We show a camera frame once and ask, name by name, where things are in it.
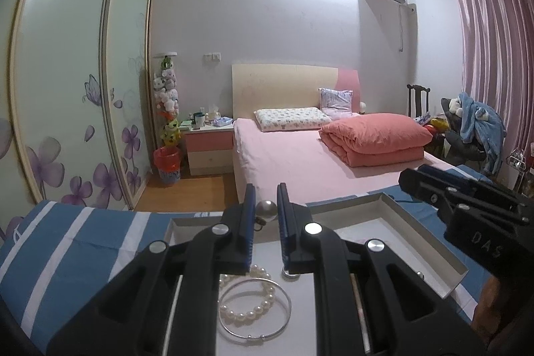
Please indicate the small purple pillow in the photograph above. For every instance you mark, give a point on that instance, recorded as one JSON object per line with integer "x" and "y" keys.
{"x": 336, "y": 99}

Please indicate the dark wooden chair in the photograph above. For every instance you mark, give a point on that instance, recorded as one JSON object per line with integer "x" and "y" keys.
{"x": 418, "y": 93}

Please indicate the grey cardboard tray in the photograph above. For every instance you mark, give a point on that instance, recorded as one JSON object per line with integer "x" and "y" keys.
{"x": 396, "y": 235}

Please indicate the blue cloth on nightstand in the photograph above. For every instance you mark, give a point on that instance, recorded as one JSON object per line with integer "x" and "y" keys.
{"x": 222, "y": 122}

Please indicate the white patterned pillow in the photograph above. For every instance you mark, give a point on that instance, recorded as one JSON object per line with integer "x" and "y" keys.
{"x": 288, "y": 118}

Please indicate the metal rack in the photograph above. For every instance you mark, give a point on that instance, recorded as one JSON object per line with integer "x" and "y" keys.
{"x": 517, "y": 164}

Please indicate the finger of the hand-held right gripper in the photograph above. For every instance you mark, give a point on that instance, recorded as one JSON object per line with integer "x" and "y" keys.
{"x": 459, "y": 177}
{"x": 434, "y": 191}

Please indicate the pink curtain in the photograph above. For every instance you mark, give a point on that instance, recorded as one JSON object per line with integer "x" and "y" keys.
{"x": 496, "y": 60}

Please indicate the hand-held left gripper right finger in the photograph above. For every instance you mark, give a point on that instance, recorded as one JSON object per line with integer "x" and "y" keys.
{"x": 283, "y": 222}

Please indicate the white wall switch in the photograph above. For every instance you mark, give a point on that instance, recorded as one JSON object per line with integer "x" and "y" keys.
{"x": 211, "y": 56}

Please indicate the bed with pink sheet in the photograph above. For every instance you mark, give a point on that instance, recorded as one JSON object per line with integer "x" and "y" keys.
{"x": 292, "y": 160}

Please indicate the red waste bin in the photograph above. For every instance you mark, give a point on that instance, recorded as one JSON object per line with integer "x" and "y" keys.
{"x": 167, "y": 162}

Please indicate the dark padded chair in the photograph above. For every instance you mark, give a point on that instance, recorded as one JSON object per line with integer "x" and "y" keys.
{"x": 463, "y": 149}

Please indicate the tissue box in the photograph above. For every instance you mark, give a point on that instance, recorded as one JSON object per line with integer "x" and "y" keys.
{"x": 214, "y": 114}

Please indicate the cream and pink headboard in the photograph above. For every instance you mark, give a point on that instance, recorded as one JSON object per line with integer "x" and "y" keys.
{"x": 283, "y": 87}

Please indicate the colourful toys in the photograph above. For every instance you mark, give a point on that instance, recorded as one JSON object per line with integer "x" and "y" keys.
{"x": 436, "y": 125}

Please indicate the thin silver bangle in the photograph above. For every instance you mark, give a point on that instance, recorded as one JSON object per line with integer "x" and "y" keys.
{"x": 255, "y": 337}

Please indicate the floral sliding door wardrobe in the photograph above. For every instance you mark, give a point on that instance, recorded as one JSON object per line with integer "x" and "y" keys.
{"x": 62, "y": 68}

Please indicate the blue striped tablecloth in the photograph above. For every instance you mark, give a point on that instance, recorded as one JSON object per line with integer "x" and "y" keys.
{"x": 83, "y": 256}

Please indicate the plush toy stack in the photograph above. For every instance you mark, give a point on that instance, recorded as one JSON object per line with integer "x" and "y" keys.
{"x": 167, "y": 89}

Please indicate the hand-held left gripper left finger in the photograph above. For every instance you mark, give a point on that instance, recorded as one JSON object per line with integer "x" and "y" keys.
{"x": 250, "y": 222}

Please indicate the person's right hand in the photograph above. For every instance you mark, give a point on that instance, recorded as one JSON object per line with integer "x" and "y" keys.
{"x": 500, "y": 318}

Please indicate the blue plush robe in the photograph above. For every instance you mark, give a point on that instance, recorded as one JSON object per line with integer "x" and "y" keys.
{"x": 479, "y": 122}

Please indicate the coral folded quilt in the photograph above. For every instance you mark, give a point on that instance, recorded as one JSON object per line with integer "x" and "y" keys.
{"x": 375, "y": 135}

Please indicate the pink and cream nightstand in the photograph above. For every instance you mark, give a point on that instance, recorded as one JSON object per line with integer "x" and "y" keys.
{"x": 208, "y": 151}

